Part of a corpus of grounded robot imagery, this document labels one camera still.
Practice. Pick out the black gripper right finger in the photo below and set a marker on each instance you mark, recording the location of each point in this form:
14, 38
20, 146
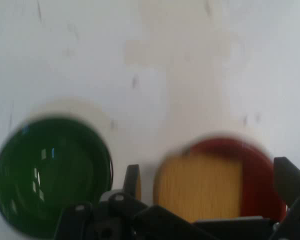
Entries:
296, 190

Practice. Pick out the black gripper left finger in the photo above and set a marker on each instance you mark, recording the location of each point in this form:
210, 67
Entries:
130, 215

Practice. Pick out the red plate with black rim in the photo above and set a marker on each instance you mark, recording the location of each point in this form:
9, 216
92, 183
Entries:
257, 175

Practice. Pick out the brown bread slice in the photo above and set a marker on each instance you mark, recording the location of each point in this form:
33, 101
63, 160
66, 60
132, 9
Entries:
197, 185

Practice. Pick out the dark green bowl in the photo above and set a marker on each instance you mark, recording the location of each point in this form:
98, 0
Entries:
52, 175

